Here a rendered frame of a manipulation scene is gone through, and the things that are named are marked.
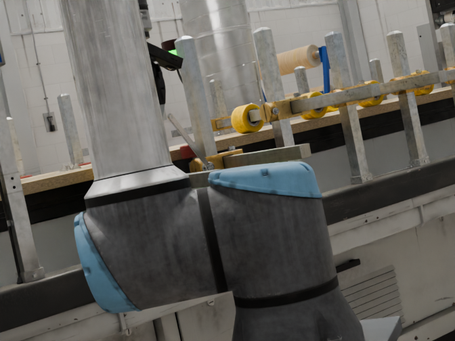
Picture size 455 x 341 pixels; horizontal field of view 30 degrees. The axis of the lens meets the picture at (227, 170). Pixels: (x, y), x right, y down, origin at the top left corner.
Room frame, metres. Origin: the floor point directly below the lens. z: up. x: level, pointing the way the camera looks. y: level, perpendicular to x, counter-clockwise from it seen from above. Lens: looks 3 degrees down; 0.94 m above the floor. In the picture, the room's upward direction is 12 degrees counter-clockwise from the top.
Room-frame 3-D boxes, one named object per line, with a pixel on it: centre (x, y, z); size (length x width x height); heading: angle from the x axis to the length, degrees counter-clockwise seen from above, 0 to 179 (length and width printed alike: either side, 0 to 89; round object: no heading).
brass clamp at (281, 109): (2.24, -0.18, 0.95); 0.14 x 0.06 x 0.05; 126
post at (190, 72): (2.08, 0.04, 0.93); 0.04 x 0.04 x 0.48; 36
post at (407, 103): (2.52, -0.56, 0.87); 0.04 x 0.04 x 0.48; 36
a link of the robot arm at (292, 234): (1.19, -0.04, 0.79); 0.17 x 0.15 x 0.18; 91
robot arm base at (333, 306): (1.19, -0.05, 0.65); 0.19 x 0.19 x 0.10
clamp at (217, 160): (2.09, 0.02, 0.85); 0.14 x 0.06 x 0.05; 126
